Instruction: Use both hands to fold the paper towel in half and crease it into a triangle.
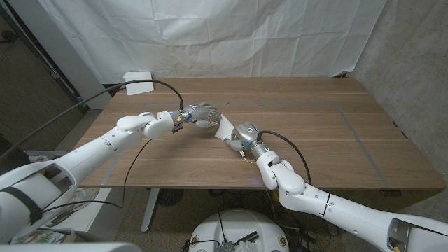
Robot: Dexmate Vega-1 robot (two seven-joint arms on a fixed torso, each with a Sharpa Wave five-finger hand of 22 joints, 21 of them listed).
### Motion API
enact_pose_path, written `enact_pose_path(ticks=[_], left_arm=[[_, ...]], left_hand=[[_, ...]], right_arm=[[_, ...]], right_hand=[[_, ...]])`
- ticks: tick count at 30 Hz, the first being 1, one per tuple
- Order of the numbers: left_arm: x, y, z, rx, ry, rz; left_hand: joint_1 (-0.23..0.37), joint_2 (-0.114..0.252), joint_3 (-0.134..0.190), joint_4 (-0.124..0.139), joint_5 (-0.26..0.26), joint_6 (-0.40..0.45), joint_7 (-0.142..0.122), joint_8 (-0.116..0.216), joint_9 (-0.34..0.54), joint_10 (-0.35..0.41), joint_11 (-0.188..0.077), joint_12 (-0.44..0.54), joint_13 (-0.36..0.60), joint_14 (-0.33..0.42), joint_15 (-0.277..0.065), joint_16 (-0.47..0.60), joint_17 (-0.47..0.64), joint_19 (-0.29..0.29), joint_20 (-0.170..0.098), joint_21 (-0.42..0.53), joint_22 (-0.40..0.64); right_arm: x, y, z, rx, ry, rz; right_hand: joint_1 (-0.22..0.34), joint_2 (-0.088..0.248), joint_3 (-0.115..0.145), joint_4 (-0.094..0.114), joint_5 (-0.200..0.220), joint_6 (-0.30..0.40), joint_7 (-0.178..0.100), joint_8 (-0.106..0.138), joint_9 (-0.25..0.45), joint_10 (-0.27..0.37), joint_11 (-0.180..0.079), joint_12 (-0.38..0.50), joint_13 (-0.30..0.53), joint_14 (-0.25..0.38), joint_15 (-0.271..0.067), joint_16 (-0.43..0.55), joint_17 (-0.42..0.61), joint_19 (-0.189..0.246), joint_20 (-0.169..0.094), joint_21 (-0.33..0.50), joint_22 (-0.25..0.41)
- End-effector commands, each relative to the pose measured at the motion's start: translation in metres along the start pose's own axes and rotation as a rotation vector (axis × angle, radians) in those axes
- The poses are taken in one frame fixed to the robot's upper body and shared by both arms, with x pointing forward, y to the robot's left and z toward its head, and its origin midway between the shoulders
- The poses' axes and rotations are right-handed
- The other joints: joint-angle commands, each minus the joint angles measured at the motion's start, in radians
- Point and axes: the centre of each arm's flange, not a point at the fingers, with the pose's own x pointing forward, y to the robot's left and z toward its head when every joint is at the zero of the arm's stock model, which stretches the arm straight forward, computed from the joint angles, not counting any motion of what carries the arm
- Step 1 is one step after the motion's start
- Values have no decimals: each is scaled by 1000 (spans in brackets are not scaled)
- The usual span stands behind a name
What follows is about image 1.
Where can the white table leg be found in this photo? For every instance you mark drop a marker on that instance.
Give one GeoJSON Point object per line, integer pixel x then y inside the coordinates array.
{"type": "Point", "coordinates": [150, 210]}

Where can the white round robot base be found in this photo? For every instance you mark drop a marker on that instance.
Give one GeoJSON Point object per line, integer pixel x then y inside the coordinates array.
{"type": "Point", "coordinates": [238, 224]}

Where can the white square paper towel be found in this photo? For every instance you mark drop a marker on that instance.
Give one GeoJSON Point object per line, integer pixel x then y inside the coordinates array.
{"type": "Point", "coordinates": [224, 129]}

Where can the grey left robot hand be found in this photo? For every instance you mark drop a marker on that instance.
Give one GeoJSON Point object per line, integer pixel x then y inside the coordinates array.
{"type": "Point", "coordinates": [201, 112]}

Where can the grey plastic bin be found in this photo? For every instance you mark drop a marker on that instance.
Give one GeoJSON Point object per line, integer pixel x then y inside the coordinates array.
{"type": "Point", "coordinates": [49, 153]}

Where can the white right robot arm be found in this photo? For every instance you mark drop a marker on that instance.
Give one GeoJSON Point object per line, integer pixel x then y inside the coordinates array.
{"type": "Point", "coordinates": [332, 208]}

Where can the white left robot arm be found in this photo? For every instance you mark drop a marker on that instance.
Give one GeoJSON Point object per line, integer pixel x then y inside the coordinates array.
{"type": "Point", "coordinates": [91, 154]}

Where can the white wrinkled backdrop sheet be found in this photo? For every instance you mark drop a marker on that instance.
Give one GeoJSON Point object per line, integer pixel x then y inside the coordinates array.
{"type": "Point", "coordinates": [210, 35]}

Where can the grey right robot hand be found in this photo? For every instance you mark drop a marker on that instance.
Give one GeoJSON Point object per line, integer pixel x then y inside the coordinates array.
{"type": "Point", "coordinates": [246, 134]}

